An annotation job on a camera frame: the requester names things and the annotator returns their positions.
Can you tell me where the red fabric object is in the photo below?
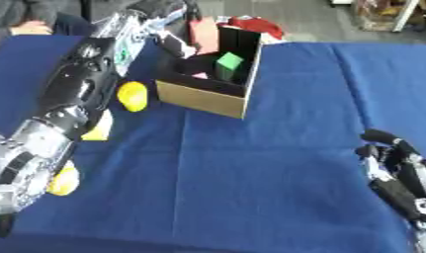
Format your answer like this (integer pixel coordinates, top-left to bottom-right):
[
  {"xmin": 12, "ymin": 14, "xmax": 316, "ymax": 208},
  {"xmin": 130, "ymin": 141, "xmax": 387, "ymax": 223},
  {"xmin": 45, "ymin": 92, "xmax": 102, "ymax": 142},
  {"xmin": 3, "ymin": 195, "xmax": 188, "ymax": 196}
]
[{"xmin": 215, "ymin": 15, "xmax": 286, "ymax": 42}]

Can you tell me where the pale yellow block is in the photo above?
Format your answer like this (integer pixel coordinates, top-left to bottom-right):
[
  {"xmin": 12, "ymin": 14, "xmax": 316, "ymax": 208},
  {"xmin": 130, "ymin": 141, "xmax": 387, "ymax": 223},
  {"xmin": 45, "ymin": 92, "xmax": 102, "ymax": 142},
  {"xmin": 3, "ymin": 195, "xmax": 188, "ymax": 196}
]
[{"xmin": 79, "ymin": 109, "xmax": 116, "ymax": 142}]

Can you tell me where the yellow toy lemon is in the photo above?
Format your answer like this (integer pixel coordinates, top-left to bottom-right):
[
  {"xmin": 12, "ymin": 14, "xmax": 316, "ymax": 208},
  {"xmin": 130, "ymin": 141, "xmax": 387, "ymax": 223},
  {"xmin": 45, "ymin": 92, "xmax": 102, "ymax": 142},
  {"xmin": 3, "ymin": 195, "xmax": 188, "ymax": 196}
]
[{"xmin": 116, "ymin": 80, "xmax": 150, "ymax": 113}]

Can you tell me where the green block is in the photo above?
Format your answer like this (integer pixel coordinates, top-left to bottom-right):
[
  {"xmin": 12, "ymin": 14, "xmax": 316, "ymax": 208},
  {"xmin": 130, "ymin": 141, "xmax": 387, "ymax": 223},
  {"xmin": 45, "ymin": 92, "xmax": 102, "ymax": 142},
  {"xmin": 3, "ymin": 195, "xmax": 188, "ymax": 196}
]
[{"xmin": 213, "ymin": 51, "xmax": 246, "ymax": 82}]

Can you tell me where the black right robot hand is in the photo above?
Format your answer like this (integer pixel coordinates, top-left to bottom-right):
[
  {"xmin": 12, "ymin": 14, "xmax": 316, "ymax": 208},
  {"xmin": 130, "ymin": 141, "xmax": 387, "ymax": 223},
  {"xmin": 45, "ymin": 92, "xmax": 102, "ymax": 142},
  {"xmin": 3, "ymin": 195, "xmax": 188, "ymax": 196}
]
[{"xmin": 354, "ymin": 127, "xmax": 426, "ymax": 225}]

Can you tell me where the person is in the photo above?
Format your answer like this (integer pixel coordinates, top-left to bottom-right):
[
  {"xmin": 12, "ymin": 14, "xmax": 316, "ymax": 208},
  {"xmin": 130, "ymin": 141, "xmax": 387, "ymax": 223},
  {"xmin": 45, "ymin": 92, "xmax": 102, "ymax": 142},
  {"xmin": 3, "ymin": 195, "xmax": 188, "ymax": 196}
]
[{"xmin": 0, "ymin": 0, "xmax": 99, "ymax": 47}]

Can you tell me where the yellow round toy fruit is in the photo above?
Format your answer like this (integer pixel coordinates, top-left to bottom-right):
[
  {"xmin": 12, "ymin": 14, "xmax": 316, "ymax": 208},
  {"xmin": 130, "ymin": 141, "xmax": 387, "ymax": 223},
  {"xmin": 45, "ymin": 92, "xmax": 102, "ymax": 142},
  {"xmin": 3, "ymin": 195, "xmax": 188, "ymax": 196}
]
[{"xmin": 44, "ymin": 161, "xmax": 81, "ymax": 197}]

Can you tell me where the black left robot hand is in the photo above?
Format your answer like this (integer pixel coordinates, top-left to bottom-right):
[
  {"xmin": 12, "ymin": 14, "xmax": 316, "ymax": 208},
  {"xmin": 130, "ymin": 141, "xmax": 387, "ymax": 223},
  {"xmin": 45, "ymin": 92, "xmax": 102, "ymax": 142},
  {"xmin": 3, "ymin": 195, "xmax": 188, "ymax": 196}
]
[{"xmin": 129, "ymin": 0, "xmax": 205, "ymax": 59}]

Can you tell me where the white pole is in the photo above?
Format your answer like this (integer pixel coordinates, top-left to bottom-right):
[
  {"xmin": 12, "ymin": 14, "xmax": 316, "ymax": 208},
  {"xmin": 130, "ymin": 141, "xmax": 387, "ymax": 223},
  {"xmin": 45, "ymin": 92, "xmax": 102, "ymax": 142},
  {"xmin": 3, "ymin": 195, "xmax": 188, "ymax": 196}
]
[{"xmin": 390, "ymin": 0, "xmax": 424, "ymax": 34}]

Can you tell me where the brown clutter pile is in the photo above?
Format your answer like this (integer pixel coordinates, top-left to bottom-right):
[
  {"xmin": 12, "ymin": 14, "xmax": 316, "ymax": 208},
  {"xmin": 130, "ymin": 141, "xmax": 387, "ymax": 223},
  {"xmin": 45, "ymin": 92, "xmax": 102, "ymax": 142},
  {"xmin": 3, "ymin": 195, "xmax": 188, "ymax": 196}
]
[{"xmin": 352, "ymin": 0, "xmax": 426, "ymax": 34}]

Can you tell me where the person's hand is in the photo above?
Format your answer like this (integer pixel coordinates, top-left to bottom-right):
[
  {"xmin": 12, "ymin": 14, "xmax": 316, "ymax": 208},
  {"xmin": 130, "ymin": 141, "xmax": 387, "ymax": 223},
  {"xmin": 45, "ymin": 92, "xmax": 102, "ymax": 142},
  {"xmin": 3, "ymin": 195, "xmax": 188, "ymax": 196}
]
[{"xmin": 8, "ymin": 20, "xmax": 53, "ymax": 37}]

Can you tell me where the tan cardboard box black inside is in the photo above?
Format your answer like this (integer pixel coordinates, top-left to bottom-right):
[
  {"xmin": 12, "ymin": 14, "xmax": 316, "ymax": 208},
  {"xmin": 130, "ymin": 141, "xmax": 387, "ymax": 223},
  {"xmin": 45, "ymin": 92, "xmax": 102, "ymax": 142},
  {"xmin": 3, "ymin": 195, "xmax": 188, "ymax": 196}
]
[{"xmin": 153, "ymin": 17, "xmax": 265, "ymax": 120}]

